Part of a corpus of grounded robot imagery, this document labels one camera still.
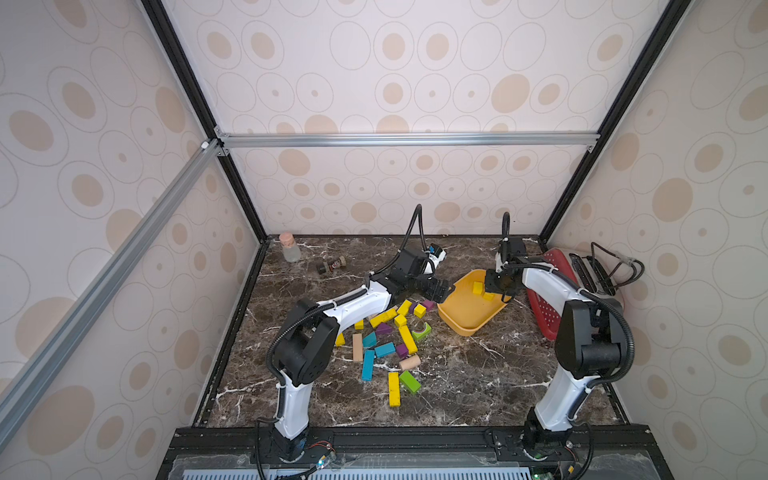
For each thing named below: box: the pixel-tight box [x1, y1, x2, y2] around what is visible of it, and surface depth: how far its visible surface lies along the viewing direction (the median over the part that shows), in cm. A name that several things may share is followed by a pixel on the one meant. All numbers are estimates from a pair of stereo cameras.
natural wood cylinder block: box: [399, 354, 421, 371], surface depth 87 cm
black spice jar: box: [316, 255, 347, 275], surface depth 111 cm
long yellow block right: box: [398, 325, 419, 354], surface depth 94 cm
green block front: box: [400, 370, 421, 393], surface depth 85 cm
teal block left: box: [363, 331, 377, 348], surface depth 92 cm
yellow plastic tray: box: [437, 269, 511, 337], surface depth 102 cm
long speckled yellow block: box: [369, 308, 398, 328], surface depth 96 cm
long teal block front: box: [362, 350, 375, 382], surface depth 89 cm
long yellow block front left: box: [388, 372, 401, 407], surface depth 83 cm
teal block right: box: [374, 342, 396, 358], surface depth 91 cm
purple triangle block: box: [375, 322, 393, 336], surface depth 96 cm
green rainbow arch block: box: [412, 322, 432, 340], surface depth 94 cm
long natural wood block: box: [352, 333, 363, 362], surface depth 91 cm
